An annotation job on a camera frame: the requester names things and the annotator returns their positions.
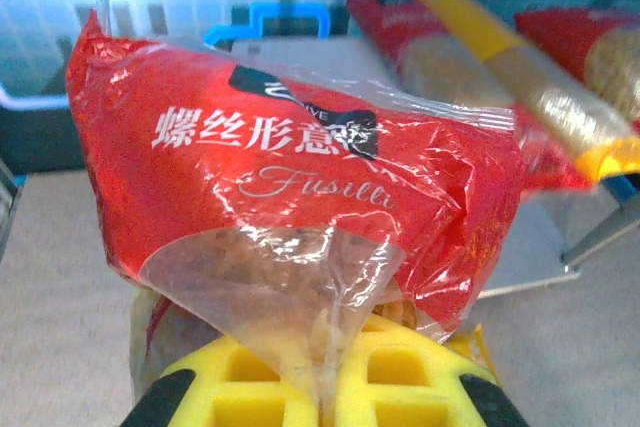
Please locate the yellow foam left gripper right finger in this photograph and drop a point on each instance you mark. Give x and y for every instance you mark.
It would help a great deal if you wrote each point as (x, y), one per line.
(400, 382)

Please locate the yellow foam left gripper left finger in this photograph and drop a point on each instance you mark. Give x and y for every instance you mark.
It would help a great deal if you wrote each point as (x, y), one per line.
(240, 387)

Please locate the red fusilli pasta bag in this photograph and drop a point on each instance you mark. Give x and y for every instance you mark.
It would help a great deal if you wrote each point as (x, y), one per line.
(280, 187)

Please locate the red spaghetti bag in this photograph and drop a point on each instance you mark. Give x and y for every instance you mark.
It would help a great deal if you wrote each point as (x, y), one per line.
(425, 62)

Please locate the yellow spaghetti bag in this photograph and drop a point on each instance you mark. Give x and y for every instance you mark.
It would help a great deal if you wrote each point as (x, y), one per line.
(525, 72)

